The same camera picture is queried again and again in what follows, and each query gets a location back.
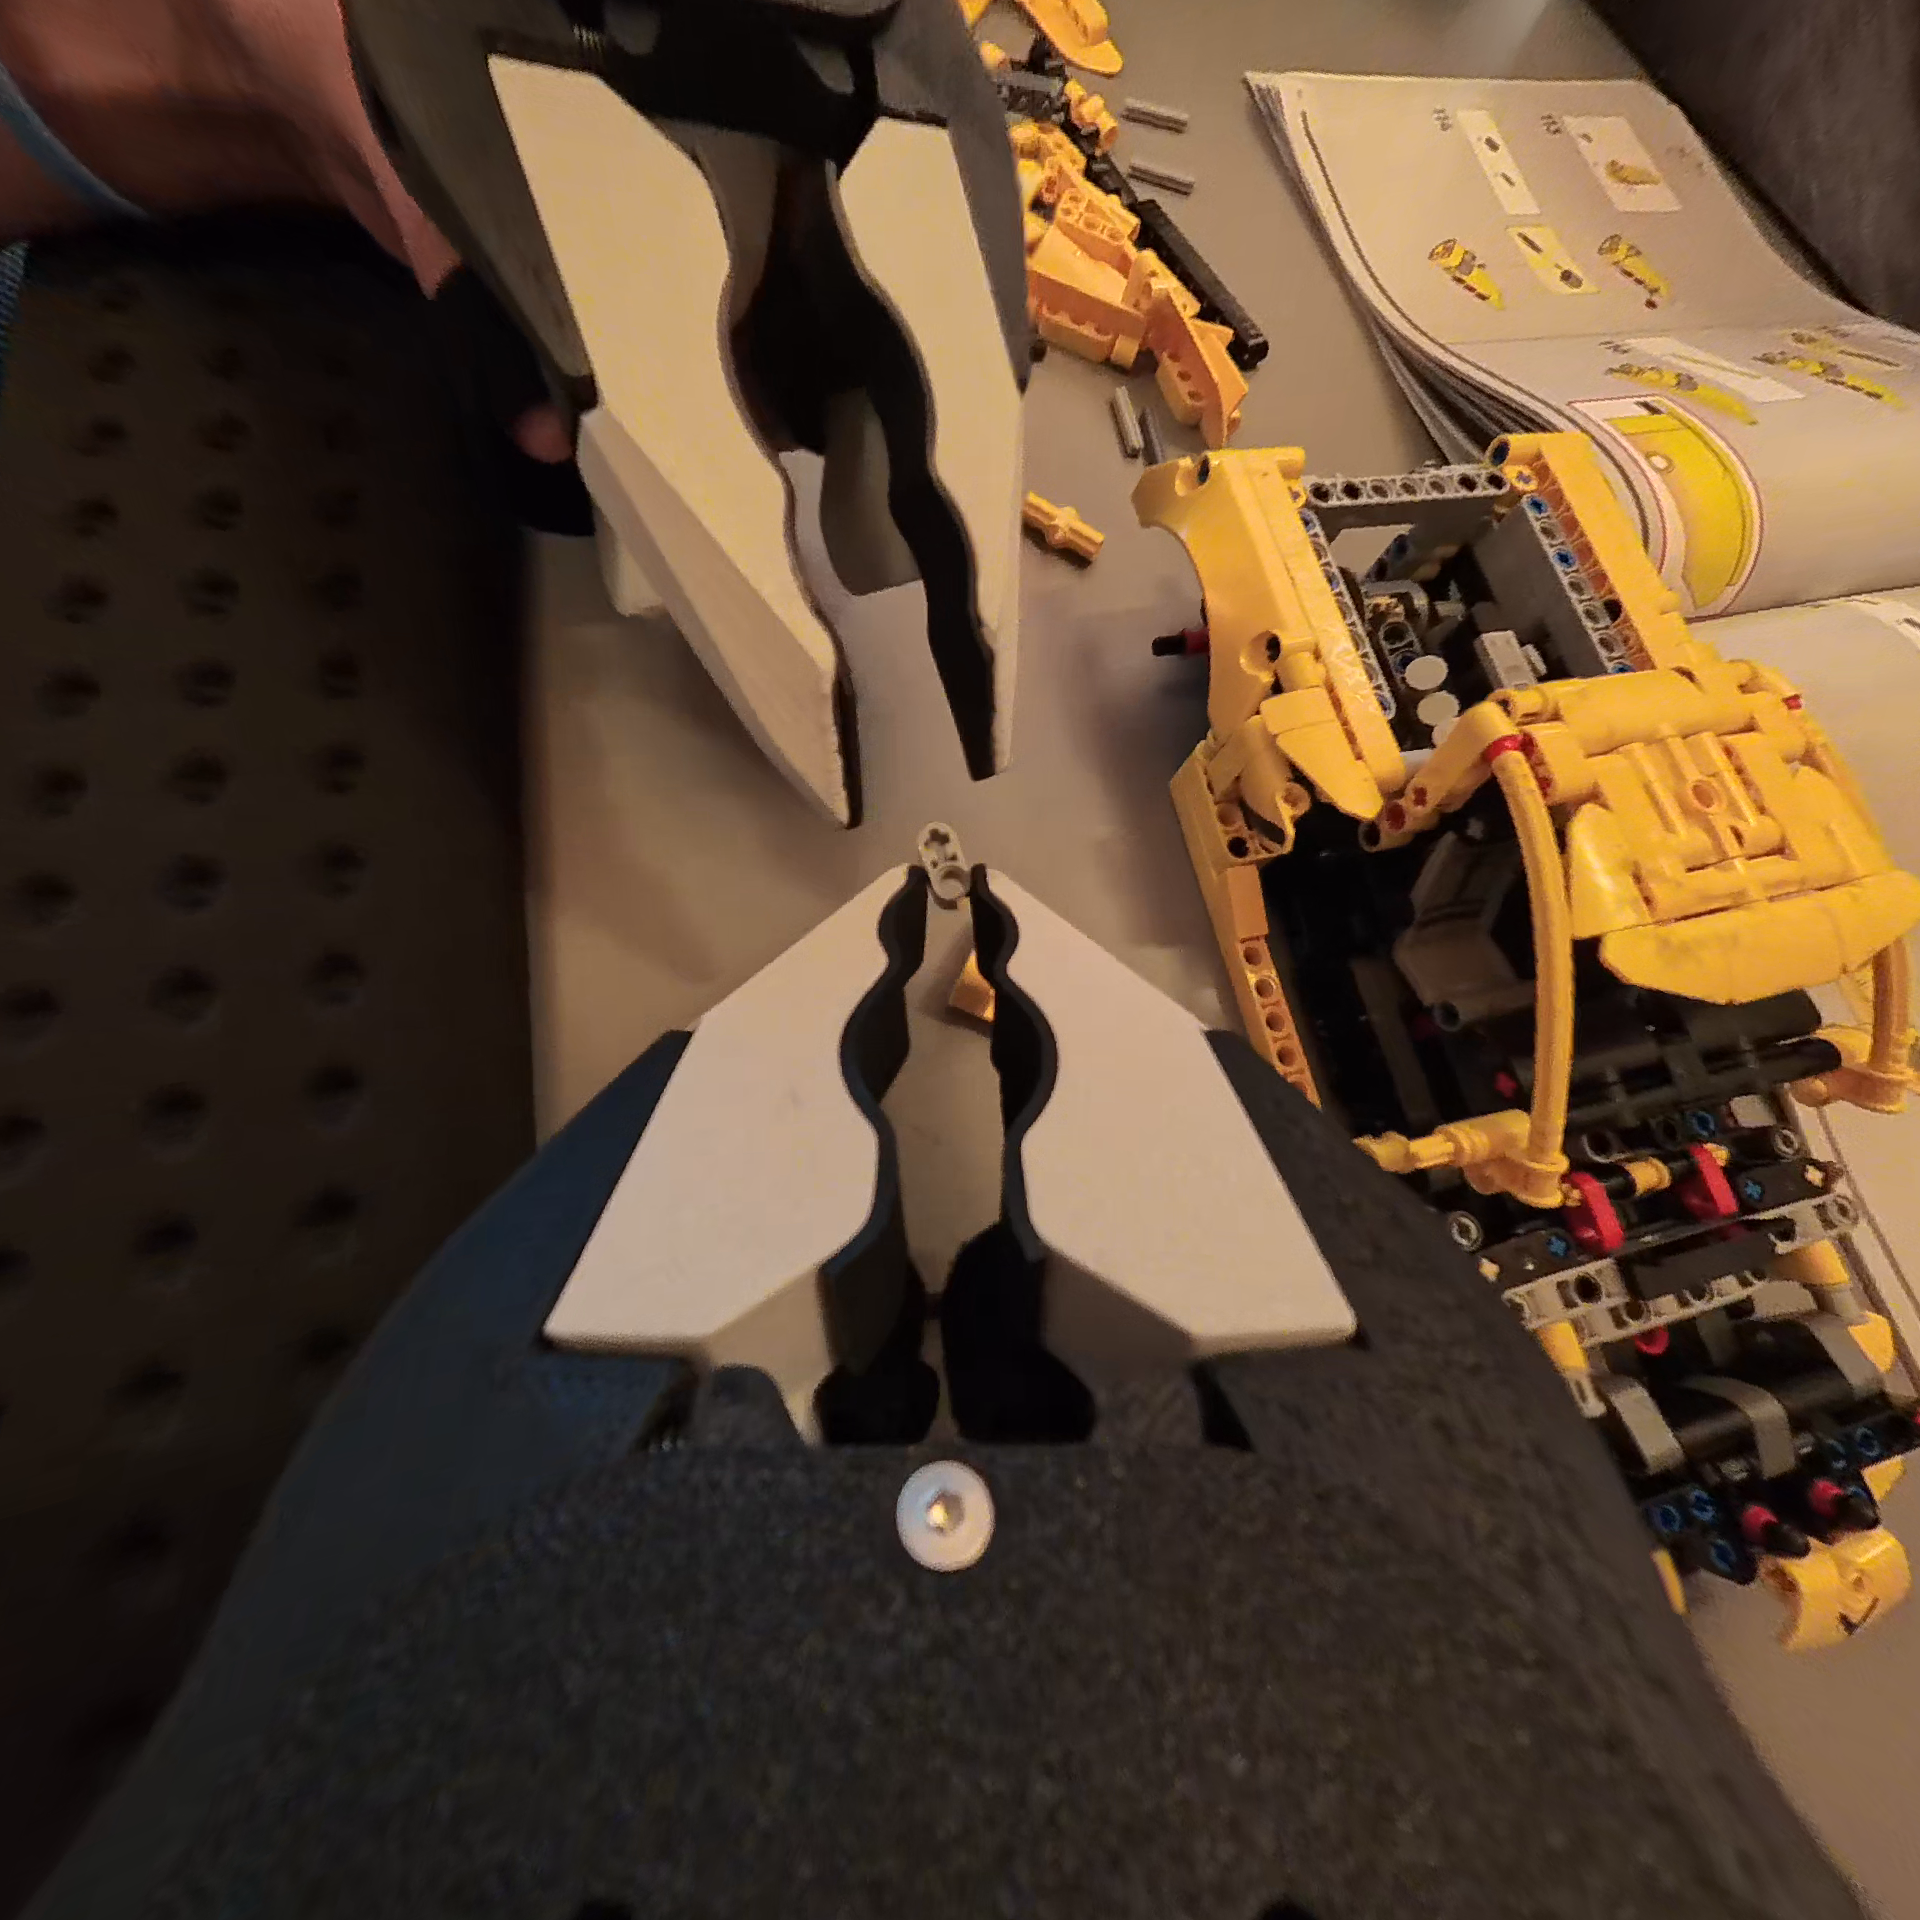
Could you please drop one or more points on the building instruction booklet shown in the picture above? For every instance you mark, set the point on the building instruction booklet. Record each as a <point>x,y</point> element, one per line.
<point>1575,271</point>

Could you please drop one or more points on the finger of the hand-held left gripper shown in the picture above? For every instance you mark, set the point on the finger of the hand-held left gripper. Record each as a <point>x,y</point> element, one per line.
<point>962,376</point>
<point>646,329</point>

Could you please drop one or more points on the grey round connector brick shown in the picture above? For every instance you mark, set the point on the grey round connector brick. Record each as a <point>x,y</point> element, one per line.
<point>942,861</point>

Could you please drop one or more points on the black perforated mat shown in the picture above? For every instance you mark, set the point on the black perforated mat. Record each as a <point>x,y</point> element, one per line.
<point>224,900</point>

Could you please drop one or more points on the person's left forearm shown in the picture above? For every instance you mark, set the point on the person's left forearm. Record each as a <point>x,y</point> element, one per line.
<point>30,193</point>

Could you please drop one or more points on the person's left hand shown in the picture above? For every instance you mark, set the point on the person's left hand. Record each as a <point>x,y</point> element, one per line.
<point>224,105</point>

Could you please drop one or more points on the yellow curved panel brick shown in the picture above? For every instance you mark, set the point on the yellow curved panel brick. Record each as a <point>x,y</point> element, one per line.
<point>974,992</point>

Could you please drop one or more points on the small yellow connector brick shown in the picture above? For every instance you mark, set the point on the small yellow connector brick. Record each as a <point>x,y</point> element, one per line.
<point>1062,529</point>

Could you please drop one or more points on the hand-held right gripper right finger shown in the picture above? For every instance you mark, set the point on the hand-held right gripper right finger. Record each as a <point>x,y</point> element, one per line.
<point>1186,1185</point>

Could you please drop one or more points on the pile of yellow bricks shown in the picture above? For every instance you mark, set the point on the pile of yellow bricks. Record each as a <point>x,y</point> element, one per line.
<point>1095,283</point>

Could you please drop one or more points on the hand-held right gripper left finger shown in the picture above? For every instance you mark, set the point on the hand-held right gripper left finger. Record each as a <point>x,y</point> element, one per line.
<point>722,1185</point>

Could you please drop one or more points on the yellow brick toy car model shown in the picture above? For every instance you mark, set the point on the yellow brick toy car model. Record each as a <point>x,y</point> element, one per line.
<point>1651,780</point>

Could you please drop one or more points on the grey desk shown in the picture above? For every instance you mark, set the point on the grey desk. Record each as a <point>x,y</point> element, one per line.
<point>630,900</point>

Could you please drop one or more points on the pale blue wristband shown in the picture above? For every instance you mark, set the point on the pale blue wristband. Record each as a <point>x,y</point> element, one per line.
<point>45,135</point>

